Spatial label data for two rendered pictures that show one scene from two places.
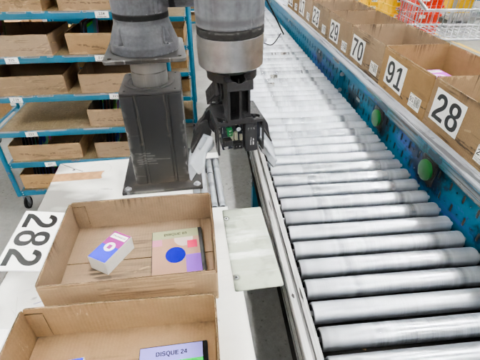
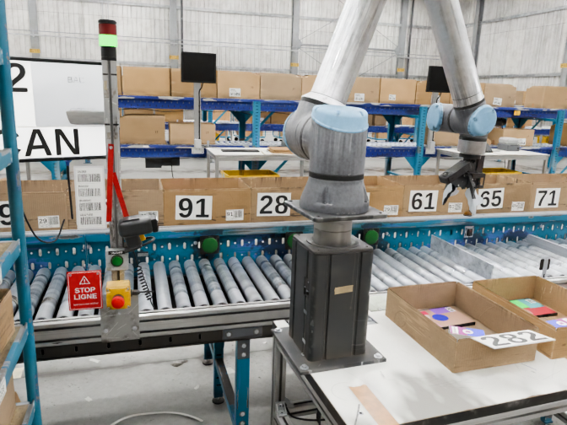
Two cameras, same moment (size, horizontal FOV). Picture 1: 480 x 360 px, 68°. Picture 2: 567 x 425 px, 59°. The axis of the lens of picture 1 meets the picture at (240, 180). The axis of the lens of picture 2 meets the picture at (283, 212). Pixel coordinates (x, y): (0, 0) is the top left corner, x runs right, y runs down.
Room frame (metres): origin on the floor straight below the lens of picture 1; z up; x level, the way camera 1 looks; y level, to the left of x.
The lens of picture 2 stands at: (1.45, 1.58, 1.48)
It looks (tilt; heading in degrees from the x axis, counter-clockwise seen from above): 13 degrees down; 259
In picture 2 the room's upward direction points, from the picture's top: 2 degrees clockwise
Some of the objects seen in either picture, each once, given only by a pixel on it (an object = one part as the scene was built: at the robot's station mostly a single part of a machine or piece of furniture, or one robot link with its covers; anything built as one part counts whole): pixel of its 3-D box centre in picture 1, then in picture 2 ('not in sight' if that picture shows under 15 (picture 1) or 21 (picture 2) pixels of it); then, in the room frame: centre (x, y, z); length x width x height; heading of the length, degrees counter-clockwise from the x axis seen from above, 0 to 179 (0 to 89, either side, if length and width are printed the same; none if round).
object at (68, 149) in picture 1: (54, 139); not in sight; (1.93, 1.15, 0.39); 0.40 x 0.30 x 0.10; 96
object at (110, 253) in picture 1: (111, 252); (466, 338); (0.63, 0.33, 0.78); 0.10 x 0.06 x 0.05; 155
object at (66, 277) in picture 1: (138, 246); (455, 320); (0.63, 0.25, 0.80); 0.38 x 0.28 x 0.10; 97
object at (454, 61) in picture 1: (437, 79); (203, 200); (1.37, -0.78, 0.97); 0.39 x 0.29 x 0.17; 6
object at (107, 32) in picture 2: not in sight; (107, 35); (1.67, -0.02, 1.62); 0.05 x 0.05 x 0.06
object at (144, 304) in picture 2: (301, 110); (144, 287); (1.62, -0.30, 0.72); 0.52 x 0.05 x 0.05; 96
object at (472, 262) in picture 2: not in sight; (458, 257); (0.22, -0.44, 0.76); 0.46 x 0.01 x 0.09; 96
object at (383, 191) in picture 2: not in sight; (355, 196); (0.60, -0.86, 0.97); 0.39 x 0.29 x 0.17; 6
